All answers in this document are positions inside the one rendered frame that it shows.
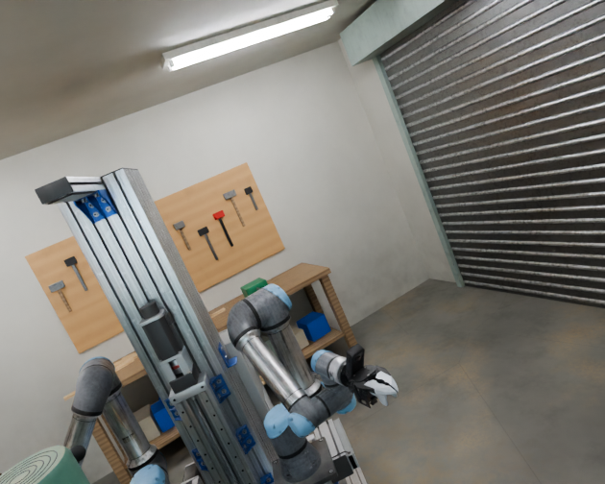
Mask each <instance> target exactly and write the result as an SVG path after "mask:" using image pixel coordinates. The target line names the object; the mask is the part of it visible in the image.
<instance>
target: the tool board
mask: <svg viewBox="0 0 605 484"><path fill-rule="evenodd" d="M154 203H155V205H156V207H157V210H158V212H159V214H160V216H161V218H162V220H163V222H164V224H165V226H166V228H167V229H168V231H169V233H170V235H171V237H172V239H173V241H174V243H175V245H176V247H177V249H178V251H179V254H180V256H181V259H182V261H183V263H184V265H185V267H186V269H187V271H188V273H189V275H190V276H191V278H192V280H193V282H194V284H195V286H196V288H197V290H198V292H199V293H200V292H202V291H204V290H206V289H207V288H209V287H211V286H213V285H215V284H216V283H218V282H220V281H222V280H224V279H226V278H229V277H231V276H233V275H235V274H237V273H239V272H241V271H243V270H245V269H247V268H249V267H251V266H253V265H255V264H256V263H258V262H260V261H261V260H263V259H265V258H267V257H269V256H271V255H273V254H276V253H278V252H280V251H282V250H284V249H285V248H284V245H283V243H282V241H281V239H280V236H279V234H278V231H277V228H276V226H275V224H274V222H273V219H272V217H271V215H270V213H269V210H268V208H267V206H266V205H265V202H264V200H263V198H262V196H261V193H260V191H259V189H258V187H257V184H256V182H255V180H254V176H253V174H252V172H251V170H250V167H249V165H248V163H247V162H245V163H243V164H241V165H238V166H236V167H234V168H231V169H230V170H228V171H225V172H223V173H221V174H218V175H216V176H213V177H211V178H209V179H206V180H204V181H200V182H198V183H196V184H193V185H191V186H189V187H186V188H185V189H183V190H180V191H178V192H175V193H173V194H171V195H168V196H166V197H164V198H161V199H159V200H157V201H154ZM25 258H26V260H27V262H28V263H29V265H30V267H31V269H32V270H33V272H34V274H35V276H36V278H37V280H38V282H39V284H40V286H41V287H42V289H43V291H44V293H45V294H46V296H47V298H48V300H49V302H50V303H51V305H52V306H53V308H54V309H55V311H56V313H57V315H58V317H59V318H60V321H61V323H62V325H63V326H64V328H65V330H66V332H67V333H68V335H69V337H70V339H71V341H72V342H73V344H74V346H75V348H76V350H77V351H78V353H81V352H83V351H86V350H88V349H90V348H92V347H94V346H96V345H98V344H100V343H102V342H104V341H106V340H108V339H109V338H111V337H113V336H115V335H117V334H119V333H121V332H123V331H124V329H123V328H122V326H121V324H120V322H119V320H118V318H117V316H116V315H115V313H114V311H113V309H112V307H111V305H110V303H109V301H108V299H107V297H106V295H105V293H104V291H103V289H102V288H101V286H100V284H99V282H98V280H97V278H96V277H95V275H94V274H93V272H92V270H91V268H90V266H89V264H88V262H87V260H86V259H85V256H84V254H83V252H82V250H81V248H80V246H79V245H78V243H77V241H76V239H75V237H74V236H71V237H69V238H67V239H64V240H62V241H60V242H58V243H56V244H53V245H51V246H49V247H46V248H44V249H42V250H39V251H37V252H35V253H32V254H29V255H26V256H25Z"/></svg>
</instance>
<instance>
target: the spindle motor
mask: <svg viewBox="0 0 605 484"><path fill-rule="evenodd" d="M0 484H90V483H89V481H88V479H87V478H86V476H85V474H84V472H83V470H82V469H81V467H80V465H79V463H78V462H77V460H76V458H75V457H74V455H73V453H72V452H71V450H70V449H69V448H66V447H63V446H53V447H49V448H46V449H43V450H41V451H39V452H37V453H35V454H33V455H31V456H29V457H27V458H26V459H24V460H22V461H21V462H19V463H17V464H16V465H14V466H13V467H11V468H10V469H9V470H7V471H6V472H4V473H3V474H1V475H0Z"/></svg>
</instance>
